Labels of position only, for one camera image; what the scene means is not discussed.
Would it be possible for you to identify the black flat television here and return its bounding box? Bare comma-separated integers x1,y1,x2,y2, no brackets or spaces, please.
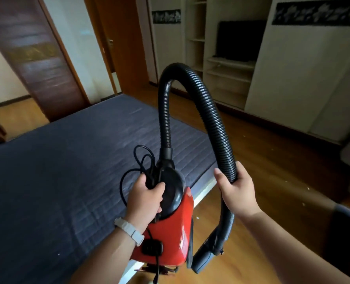
215,20,267,62

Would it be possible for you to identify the black power cord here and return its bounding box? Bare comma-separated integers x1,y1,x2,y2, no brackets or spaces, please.
119,144,163,284

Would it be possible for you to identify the dark wooden door gold pattern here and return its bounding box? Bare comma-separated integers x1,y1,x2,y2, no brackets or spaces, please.
0,0,90,122

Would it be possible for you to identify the dark blue quilted mattress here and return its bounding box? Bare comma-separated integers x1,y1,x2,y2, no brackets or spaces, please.
0,93,218,284

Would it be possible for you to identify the person's right forearm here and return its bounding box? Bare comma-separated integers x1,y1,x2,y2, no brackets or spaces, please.
243,211,350,284

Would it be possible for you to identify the orange wooden door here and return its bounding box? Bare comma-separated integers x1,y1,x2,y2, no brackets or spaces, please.
83,0,150,97

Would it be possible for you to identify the white wrist watch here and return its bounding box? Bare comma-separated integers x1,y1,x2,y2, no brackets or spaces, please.
114,217,145,247

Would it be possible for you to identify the black vacuum hose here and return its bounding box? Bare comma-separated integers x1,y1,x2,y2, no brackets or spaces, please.
130,62,238,275

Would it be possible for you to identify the person's left forearm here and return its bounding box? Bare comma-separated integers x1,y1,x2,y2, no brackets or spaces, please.
70,227,137,284

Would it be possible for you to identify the white bed frame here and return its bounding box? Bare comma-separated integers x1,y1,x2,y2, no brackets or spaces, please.
119,177,218,284

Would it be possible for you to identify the person's left hand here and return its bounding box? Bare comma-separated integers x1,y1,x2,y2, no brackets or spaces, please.
124,173,166,233

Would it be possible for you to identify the person's right hand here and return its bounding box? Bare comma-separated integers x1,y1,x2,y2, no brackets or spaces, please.
213,161,263,221

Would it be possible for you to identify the white wardrobe shelf unit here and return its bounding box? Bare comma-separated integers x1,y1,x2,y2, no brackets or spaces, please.
147,0,350,145

